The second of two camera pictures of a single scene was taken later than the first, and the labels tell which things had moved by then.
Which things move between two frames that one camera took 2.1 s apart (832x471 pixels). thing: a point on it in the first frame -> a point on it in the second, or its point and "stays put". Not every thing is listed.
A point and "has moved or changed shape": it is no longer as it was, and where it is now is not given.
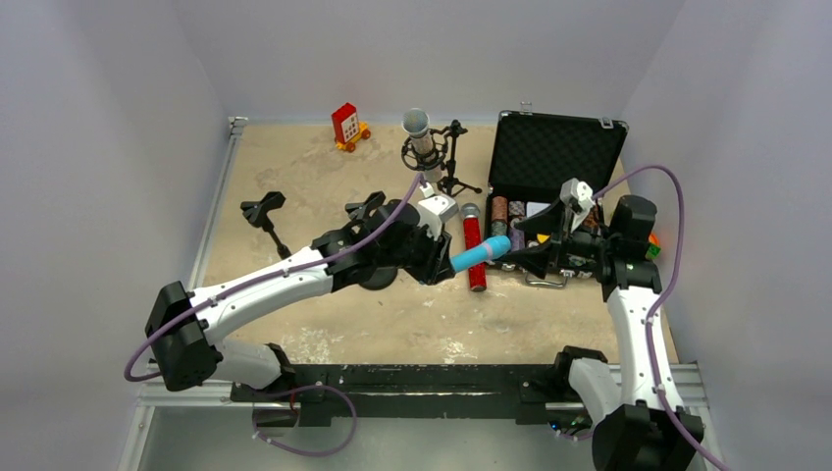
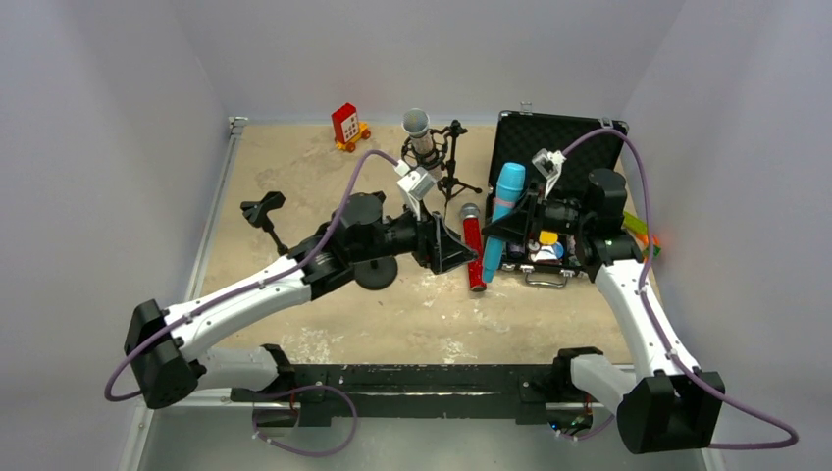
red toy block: x=348 y=130 stays put
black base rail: x=318 y=390 stays put
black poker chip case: x=546 y=173 stays put
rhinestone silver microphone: x=415 y=124 stays put
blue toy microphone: x=492 y=248 has moved or changed shape
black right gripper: x=558 y=243 -> x=532 y=217
